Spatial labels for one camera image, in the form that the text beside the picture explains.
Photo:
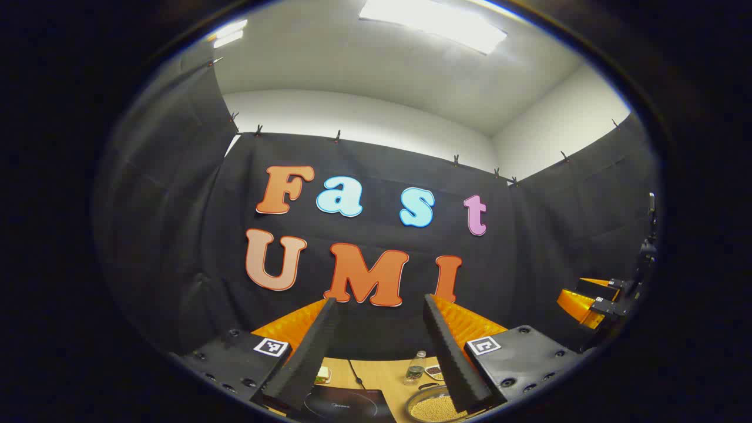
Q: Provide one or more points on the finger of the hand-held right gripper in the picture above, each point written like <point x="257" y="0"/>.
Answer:
<point x="596" y="288"/>
<point x="578" y="302"/>

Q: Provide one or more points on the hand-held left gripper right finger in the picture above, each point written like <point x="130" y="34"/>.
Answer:
<point x="455" y="370"/>

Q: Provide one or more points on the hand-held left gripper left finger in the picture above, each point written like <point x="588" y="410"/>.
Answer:
<point x="305" y="364"/>

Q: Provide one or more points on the pile of soybeans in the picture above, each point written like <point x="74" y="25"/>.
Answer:
<point x="435" y="409"/>

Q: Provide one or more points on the stainless steel pot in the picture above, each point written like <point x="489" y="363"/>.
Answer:
<point x="414" y="399"/>

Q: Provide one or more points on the black induction cooktop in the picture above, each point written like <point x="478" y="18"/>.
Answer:
<point x="352" y="408"/>

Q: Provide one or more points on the sandwich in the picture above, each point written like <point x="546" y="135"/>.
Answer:
<point x="323" y="375"/>

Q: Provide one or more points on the white divided bean tray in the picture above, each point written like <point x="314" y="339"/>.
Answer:
<point x="433" y="372"/>

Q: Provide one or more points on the clear plastic water bottle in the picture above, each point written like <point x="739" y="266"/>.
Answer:
<point x="415" y="370"/>

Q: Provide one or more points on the row of cloth clips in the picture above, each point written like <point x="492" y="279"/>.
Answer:
<point x="338" y="137"/>

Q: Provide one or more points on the large ceiling light panel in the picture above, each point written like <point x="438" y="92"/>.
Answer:
<point x="435" y="23"/>

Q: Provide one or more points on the small ceiling light panel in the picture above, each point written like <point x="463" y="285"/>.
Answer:
<point x="229" y="34"/>

